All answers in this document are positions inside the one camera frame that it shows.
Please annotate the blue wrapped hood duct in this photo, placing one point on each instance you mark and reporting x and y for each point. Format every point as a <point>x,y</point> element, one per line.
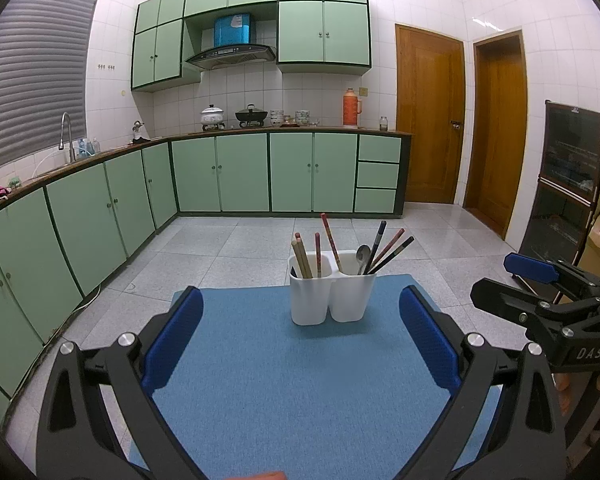
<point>232,30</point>

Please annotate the black wok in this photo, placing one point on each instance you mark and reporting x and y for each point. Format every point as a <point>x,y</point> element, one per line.
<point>251,115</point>

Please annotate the blue table mat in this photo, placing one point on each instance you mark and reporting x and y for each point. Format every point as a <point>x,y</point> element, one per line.
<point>280,385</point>

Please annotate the dark glass cabinet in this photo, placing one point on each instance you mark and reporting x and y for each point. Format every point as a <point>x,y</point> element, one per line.
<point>565,160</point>

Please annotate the row of wall hooks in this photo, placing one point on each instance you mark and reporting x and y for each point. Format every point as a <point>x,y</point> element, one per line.
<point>106,67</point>

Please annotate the white lidded pot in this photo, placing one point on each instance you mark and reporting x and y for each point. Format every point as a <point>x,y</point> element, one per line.
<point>213,116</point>

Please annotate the black range hood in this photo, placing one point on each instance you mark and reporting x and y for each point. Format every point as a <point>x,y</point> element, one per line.
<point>230,56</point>

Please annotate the metal spoon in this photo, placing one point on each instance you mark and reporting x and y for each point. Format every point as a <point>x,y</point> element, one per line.
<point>363,253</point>

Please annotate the brown wooden door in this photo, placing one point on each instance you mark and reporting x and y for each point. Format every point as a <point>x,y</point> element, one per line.
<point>497,135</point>
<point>430,120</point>

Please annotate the grey window blind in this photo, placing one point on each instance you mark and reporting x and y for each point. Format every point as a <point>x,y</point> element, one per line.
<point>30,75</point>

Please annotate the metal sink faucet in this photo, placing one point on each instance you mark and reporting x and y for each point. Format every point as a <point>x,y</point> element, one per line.
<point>72,145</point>

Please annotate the green wall cabinets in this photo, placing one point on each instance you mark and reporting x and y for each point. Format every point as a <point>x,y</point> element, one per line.
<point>325,30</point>

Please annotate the glass jar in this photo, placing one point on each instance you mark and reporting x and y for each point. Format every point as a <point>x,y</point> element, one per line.
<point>384,123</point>

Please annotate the clear plastic bottle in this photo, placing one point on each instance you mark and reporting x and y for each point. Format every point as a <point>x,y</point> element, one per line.
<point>83,149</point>
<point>96,146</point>

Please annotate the red thermos flask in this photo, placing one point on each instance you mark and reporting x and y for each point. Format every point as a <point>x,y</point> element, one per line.
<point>350,110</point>

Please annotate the small green object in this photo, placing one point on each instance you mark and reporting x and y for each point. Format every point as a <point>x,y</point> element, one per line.
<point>15,180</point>

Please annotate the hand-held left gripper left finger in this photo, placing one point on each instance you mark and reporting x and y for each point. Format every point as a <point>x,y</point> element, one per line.
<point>175,335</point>

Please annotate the black chopstick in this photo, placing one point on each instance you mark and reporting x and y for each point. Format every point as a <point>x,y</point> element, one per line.
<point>378,237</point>
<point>397,250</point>

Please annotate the steel kettle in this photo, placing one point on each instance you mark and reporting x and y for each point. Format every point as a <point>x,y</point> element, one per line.
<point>139,132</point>

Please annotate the white double utensil holder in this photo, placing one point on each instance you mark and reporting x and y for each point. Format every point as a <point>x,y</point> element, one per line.
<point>307,300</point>

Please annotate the stack of bowls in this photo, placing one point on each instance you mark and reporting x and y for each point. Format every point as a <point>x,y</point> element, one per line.
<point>276,117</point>
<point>302,117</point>

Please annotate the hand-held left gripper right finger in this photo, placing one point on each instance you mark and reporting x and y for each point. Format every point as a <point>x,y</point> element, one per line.
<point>425,332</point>

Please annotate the green base cabinets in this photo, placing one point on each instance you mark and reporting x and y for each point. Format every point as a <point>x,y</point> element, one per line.
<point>240,175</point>

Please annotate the cardboard box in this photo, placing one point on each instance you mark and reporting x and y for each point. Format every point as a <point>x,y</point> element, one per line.
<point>594,250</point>

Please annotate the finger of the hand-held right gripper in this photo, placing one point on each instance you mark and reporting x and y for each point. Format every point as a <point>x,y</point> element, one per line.
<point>500,295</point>
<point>530,266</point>

